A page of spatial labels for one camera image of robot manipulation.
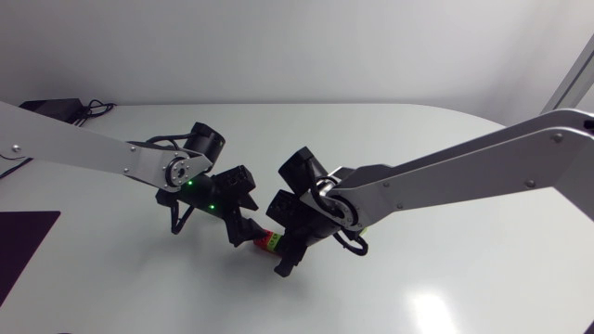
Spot red toy brick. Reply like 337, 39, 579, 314
252, 229, 276, 252

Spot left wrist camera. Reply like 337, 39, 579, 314
214, 164, 257, 196

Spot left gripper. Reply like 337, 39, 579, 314
211, 184, 268, 249

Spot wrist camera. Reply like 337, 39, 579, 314
214, 164, 257, 196
265, 188, 305, 228

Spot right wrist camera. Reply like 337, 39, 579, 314
265, 188, 305, 228

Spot black cable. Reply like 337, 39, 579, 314
73, 98, 118, 128

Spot dark mat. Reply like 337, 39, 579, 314
0, 211, 62, 308

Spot black power brick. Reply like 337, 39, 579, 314
19, 97, 87, 125

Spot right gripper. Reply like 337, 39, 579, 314
273, 216, 343, 279

